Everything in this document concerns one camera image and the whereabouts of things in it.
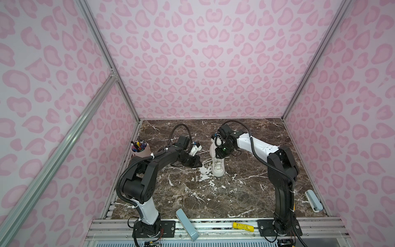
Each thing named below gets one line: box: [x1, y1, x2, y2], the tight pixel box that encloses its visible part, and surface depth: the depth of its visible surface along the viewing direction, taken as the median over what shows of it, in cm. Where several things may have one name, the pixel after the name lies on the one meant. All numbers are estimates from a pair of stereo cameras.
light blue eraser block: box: [175, 208, 200, 242], surface depth 72 cm
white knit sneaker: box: [209, 135, 226, 178], surface depth 90 cm
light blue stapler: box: [304, 189, 324, 214], surface depth 80 cm
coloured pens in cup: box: [130, 139, 147, 153], surface depth 92 cm
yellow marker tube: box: [231, 222, 255, 233], surface depth 74 cm
